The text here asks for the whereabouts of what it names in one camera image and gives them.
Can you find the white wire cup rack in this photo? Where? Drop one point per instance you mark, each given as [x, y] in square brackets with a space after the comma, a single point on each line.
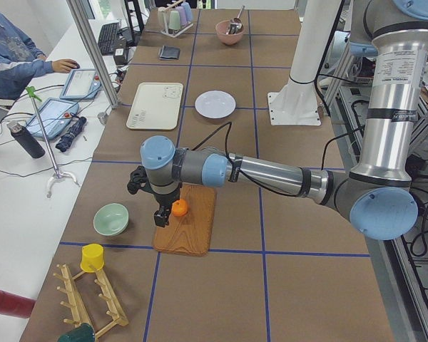
[175, 31]

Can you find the black keyboard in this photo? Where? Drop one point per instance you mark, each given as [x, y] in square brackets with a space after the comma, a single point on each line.
[107, 38]

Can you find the folded dark blue umbrella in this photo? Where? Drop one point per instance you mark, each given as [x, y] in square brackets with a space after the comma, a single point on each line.
[67, 139]

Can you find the cream bear tray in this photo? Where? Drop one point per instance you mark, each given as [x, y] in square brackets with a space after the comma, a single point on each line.
[155, 106]

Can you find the black water bottle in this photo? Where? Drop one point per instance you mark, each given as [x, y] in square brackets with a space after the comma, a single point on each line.
[25, 139]

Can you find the near blue teach pendant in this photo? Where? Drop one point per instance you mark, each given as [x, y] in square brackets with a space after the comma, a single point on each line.
[55, 114]

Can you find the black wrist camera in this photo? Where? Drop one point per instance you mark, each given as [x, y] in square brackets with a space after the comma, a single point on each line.
[138, 181]

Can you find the aluminium frame post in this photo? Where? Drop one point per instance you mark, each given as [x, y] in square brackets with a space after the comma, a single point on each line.
[84, 28]

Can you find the grey folded cloth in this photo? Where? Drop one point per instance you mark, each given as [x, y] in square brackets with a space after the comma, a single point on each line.
[167, 53]

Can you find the orange fruit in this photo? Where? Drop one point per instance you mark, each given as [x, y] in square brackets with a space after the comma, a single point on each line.
[179, 208]

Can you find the green grabber stick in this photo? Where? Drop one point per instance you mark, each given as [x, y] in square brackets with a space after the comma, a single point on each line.
[59, 175]

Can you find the purple pastel cup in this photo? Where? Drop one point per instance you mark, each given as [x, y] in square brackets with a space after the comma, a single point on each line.
[185, 12]

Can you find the pink bowl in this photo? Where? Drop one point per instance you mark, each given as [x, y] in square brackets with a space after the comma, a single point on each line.
[226, 36]

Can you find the person in blue hoodie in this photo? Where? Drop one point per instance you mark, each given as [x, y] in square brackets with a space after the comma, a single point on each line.
[21, 61]

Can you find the white plate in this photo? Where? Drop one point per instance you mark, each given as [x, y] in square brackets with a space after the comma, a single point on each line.
[215, 104]

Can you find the wooden cup rack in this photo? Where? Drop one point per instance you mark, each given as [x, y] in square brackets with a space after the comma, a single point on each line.
[90, 301]

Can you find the wooden cutting board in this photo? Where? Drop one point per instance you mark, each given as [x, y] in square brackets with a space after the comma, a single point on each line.
[189, 234]

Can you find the blue teach pendant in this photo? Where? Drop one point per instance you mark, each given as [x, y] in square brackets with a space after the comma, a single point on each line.
[81, 84]
[55, 114]

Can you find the metal scoop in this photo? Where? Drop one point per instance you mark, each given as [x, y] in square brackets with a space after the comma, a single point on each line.
[235, 24]

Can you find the far blue teach pendant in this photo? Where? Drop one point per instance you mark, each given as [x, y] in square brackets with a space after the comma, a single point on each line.
[81, 84]

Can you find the green pastel cup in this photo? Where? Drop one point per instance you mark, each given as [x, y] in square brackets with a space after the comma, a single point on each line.
[174, 21]

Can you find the yellow cup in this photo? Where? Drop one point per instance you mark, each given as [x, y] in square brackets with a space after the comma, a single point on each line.
[92, 258]

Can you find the red bottle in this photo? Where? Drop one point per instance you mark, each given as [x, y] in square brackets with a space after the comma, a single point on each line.
[15, 305]

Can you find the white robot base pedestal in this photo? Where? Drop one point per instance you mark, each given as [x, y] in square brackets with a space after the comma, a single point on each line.
[296, 103]

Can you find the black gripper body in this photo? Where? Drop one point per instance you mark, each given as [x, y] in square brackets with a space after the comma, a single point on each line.
[166, 200]

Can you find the green bowl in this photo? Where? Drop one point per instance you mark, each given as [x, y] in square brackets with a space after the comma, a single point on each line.
[111, 220]

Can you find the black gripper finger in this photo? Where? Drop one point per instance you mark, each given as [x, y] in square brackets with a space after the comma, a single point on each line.
[161, 218]

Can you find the dark green cup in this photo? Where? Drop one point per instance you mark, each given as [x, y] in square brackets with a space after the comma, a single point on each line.
[82, 333]

